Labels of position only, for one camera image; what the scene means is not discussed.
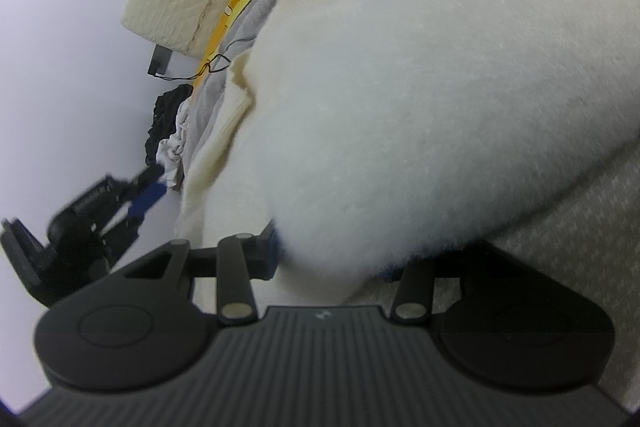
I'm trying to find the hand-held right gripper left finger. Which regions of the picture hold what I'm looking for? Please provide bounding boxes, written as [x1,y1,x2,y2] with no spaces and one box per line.
[121,218,279,326]

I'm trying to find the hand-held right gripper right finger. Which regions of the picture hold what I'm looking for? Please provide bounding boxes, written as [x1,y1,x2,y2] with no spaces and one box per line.
[382,241,543,324]

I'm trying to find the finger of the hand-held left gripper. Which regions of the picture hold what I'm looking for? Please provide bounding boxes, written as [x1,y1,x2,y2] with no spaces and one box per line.
[125,182,167,220]
[127,163,165,190]

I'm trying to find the white blue grey fuzzy sweater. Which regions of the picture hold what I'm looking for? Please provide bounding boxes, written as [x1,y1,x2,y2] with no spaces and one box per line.
[175,0,640,303]

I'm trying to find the white clothes pile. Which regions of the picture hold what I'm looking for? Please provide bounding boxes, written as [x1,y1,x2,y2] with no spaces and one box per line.
[155,99,193,190]

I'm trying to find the black clothes pile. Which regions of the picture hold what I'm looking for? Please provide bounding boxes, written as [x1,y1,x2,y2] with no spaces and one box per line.
[145,84,195,165]

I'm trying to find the black cable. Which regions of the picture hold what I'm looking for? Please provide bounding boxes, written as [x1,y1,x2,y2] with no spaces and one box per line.
[150,52,233,82]

